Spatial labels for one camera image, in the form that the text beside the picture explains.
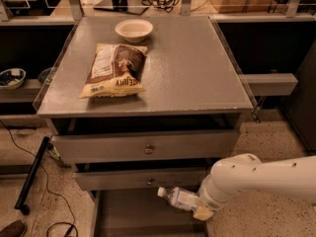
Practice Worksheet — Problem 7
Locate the dark bowl on shelf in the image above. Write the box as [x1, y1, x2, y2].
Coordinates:
[38, 67, 56, 84]

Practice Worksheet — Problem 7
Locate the middle grey drawer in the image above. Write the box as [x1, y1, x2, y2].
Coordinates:
[74, 166, 210, 191]

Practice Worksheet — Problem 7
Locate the grey drawer cabinet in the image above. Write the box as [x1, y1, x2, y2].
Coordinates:
[33, 15, 258, 237]

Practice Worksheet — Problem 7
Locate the black monitor stand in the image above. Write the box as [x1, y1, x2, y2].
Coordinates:
[93, 0, 149, 15]

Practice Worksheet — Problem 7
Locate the brown yellow chip bag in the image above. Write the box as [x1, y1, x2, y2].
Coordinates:
[80, 43, 147, 98]

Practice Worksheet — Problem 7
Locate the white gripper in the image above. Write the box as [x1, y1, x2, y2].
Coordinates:
[193, 176, 227, 221]

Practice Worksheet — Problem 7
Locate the black floor cable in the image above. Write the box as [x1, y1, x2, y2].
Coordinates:
[0, 119, 79, 237]

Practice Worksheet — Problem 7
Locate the top grey drawer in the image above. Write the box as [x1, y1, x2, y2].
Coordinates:
[52, 130, 240, 163]

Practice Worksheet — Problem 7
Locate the dark shoe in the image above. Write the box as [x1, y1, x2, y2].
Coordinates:
[0, 220, 27, 237]

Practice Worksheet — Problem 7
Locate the bottom open grey drawer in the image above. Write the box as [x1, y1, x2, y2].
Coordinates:
[90, 188, 208, 237]

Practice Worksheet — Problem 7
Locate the white bowl with items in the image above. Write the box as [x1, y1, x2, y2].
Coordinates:
[0, 68, 26, 89]

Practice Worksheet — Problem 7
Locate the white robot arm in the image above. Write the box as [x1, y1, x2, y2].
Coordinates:
[194, 154, 316, 221]

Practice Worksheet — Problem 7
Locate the clear plastic water bottle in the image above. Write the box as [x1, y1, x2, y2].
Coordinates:
[157, 187, 199, 211]

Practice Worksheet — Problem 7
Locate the white paper bowl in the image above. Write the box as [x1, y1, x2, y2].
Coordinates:
[116, 19, 153, 43]

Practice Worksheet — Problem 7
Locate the grey side shelf beam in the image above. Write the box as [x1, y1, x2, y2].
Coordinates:
[240, 73, 298, 96]

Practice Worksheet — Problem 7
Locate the black bar on floor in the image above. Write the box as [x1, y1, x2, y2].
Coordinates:
[15, 136, 49, 215]

